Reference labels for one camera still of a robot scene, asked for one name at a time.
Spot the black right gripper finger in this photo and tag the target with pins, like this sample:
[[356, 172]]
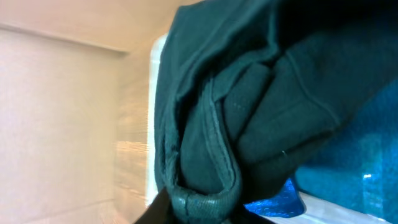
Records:
[[157, 212]]

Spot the black cloth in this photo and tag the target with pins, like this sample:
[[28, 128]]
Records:
[[248, 109]]

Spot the blue glitter cloth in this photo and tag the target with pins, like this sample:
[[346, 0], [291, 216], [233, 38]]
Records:
[[357, 170]]

